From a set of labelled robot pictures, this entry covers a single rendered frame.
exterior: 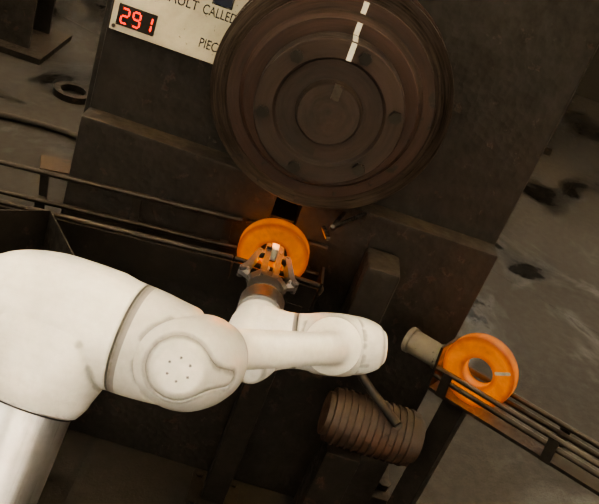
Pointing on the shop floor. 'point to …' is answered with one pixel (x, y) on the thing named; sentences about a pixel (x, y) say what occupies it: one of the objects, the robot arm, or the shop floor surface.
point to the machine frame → (165, 60)
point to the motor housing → (356, 443)
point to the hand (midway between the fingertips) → (275, 246)
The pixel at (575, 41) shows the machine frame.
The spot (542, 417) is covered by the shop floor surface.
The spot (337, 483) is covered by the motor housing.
